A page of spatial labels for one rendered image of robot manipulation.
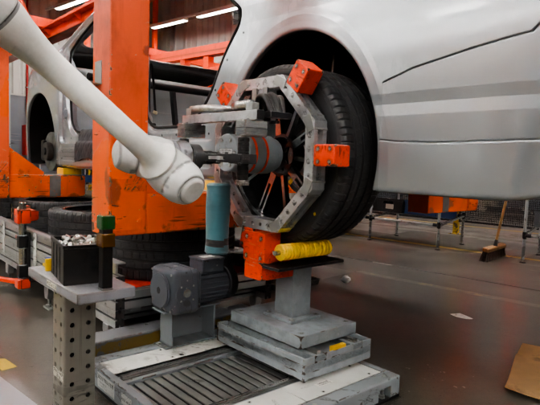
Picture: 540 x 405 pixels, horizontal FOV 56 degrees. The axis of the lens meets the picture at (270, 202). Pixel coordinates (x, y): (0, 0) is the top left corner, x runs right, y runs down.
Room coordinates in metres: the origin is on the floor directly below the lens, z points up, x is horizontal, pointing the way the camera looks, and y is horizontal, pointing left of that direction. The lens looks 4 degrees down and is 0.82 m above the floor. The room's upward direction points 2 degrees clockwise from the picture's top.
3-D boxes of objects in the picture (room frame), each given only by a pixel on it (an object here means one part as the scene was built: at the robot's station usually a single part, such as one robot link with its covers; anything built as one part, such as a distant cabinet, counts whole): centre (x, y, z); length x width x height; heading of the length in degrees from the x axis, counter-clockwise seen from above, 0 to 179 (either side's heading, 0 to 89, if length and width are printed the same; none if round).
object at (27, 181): (3.70, 1.63, 0.69); 0.52 x 0.17 x 0.35; 132
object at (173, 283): (2.07, 0.26, 0.26); 0.42 x 0.18 x 0.35; 132
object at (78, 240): (1.55, 0.57, 0.51); 0.20 x 0.14 x 0.13; 33
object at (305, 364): (1.97, -0.10, 0.13); 0.50 x 0.36 x 0.10; 42
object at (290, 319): (1.98, -0.10, 0.32); 0.40 x 0.30 x 0.28; 42
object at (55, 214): (3.16, 1.02, 0.39); 0.66 x 0.66 x 0.24
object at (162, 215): (2.26, 0.35, 0.69); 0.52 x 0.17 x 0.35; 132
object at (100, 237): (1.42, 0.45, 0.59); 0.04 x 0.04 x 0.04; 42
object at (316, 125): (1.86, 0.02, 0.85); 0.54 x 0.07 x 0.54; 42
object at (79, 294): (1.56, 0.59, 0.44); 0.43 x 0.17 x 0.03; 42
